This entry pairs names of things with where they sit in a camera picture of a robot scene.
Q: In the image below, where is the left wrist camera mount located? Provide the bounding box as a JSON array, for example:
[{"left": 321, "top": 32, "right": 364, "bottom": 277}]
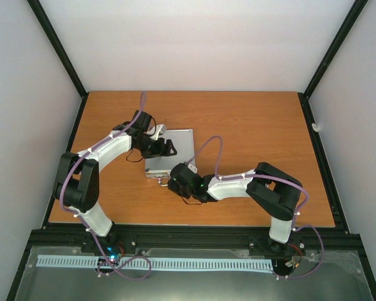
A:
[{"left": 147, "top": 124, "right": 167, "bottom": 140}]

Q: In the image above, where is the aluminium poker case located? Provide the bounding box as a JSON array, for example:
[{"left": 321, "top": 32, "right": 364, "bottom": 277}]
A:
[{"left": 144, "top": 128, "right": 199, "bottom": 187}]

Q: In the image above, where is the light blue cable duct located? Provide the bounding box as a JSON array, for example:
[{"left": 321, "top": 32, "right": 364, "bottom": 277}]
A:
[{"left": 36, "top": 255, "right": 273, "bottom": 273}]

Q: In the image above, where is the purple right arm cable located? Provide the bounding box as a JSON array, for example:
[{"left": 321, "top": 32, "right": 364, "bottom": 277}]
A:
[{"left": 183, "top": 135, "right": 325, "bottom": 281}]

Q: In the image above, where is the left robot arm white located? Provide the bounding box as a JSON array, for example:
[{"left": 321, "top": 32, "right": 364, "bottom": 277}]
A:
[{"left": 53, "top": 110, "right": 177, "bottom": 253}]

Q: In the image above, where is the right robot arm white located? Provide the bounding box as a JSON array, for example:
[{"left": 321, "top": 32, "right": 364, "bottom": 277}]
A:
[{"left": 167, "top": 162, "right": 308, "bottom": 253}]

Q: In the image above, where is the black aluminium frame rail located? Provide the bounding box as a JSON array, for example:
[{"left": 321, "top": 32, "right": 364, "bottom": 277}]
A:
[{"left": 24, "top": 224, "right": 364, "bottom": 261}]

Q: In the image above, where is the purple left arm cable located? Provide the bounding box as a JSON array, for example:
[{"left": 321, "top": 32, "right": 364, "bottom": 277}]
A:
[{"left": 58, "top": 90, "right": 153, "bottom": 281}]

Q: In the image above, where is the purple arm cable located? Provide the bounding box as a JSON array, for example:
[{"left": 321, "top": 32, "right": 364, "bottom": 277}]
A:
[
  {"left": 58, "top": 90, "right": 153, "bottom": 281},
  {"left": 183, "top": 135, "right": 325, "bottom": 281}
]

